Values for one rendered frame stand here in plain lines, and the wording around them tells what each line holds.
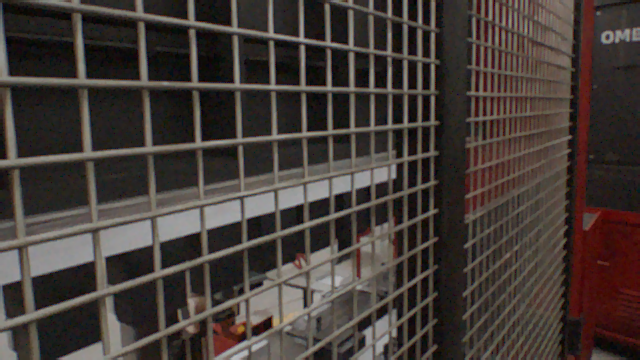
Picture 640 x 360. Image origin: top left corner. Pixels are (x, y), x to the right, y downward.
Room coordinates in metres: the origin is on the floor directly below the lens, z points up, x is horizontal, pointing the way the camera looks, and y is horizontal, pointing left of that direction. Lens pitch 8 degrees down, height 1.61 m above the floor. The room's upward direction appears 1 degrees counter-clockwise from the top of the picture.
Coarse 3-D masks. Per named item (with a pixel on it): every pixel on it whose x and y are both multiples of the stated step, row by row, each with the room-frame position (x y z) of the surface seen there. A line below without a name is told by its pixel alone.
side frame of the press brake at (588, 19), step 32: (480, 0) 2.26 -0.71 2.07; (512, 0) 2.18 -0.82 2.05; (512, 32) 2.18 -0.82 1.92; (544, 32) 2.10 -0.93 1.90; (512, 64) 2.18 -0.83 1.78; (512, 96) 2.17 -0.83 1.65; (544, 160) 2.09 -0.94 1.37; (576, 160) 2.02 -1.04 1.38; (576, 192) 2.03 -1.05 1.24; (576, 224) 2.07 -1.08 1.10; (576, 256) 2.11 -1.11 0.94; (544, 288) 2.08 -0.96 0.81; (576, 288) 2.15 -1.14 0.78
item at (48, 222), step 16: (368, 160) 1.35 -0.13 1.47; (384, 160) 1.42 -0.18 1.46; (256, 176) 1.00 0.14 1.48; (272, 176) 1.02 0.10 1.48; (288, 176) 1.07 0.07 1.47; (176, 192) 0.83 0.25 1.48; (192, 192) 0.85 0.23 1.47; (208, 192) 0.88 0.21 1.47; (224, 192) 0.92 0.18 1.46; (80, 208) 0.70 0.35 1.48; (112, 208) 0.73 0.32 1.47; (128, 208) 0.75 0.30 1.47; (144, 208) 0.78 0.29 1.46; (160, 208) 0.80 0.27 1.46; (0, 224) 0.61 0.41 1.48; (32, 224) 0.64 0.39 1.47; (48, 224) 0.65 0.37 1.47; (64, 224) 0.67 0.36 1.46; (80, 224) 0.69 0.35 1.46; (0, 240) 0.60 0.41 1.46
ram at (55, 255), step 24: (384, 168) 1.84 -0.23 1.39; (288, 192) 1.38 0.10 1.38; (312, 192) 1.47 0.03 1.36; (336, 192) 1.58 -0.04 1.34; (168, 216) 1.05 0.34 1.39; (192, 216) 1.10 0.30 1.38; (216, 216) 1.16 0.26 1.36; (240, 216) 1.23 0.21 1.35; (72, 240) 0.88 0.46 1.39; (120, 240) 0.96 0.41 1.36; (144, 240) 1.00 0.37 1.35; (0, 264) 0.78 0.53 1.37; (48, 264) 0.84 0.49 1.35; (72, 264) 0.88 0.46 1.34
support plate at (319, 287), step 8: (288, 272) 1.82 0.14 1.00; (312, 272) 1.81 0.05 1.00; (320, 272) 1.81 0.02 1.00; (272, 280) 1.75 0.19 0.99; (296, 280) 1.73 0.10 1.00; (304, 280) 1.72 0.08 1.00; (312, 280) 1.72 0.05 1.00; (304, 288) 1.67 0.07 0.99; (312, 288) 1.65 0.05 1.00; (320, 288) 1.64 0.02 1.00; (328, 288) 1.64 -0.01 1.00
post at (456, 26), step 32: (416, 0) 0.43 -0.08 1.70; (448, 0) 0.42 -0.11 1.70; (416, 32) 0.43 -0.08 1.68; (448, 32) 0.42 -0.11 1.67; (416, 64) 0.43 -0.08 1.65; (448, 64) 0.42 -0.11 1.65; (416, 96) 0.43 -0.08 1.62; (448, 96) 0.42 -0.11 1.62; (416, 128) 0.43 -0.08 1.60; (448, 128) 0.42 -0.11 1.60; (416, 160) 0.43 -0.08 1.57; (448, 160) 0.42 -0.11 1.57; (416, 192) 0.43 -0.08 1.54; (448, 192) 0.42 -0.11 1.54; (416, 224) 0.43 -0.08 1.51; (448, 224) 0.42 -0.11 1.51; (416, 256) 0.43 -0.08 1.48; (448, 256) 0.42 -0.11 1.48; (448, 288) 0.42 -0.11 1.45; (448, 320) 0.42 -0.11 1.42; (448, 352) 0.42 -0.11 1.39
